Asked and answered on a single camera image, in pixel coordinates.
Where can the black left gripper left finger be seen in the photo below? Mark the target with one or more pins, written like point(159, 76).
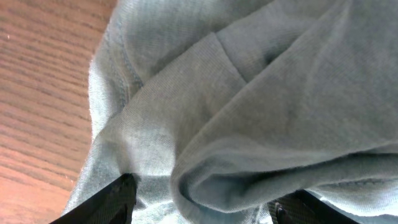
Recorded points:
point(113, 204)

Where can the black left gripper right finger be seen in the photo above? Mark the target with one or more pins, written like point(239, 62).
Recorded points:
point(301, 207)

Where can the light blue t-shirt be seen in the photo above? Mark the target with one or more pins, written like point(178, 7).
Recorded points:
point(218, 108)

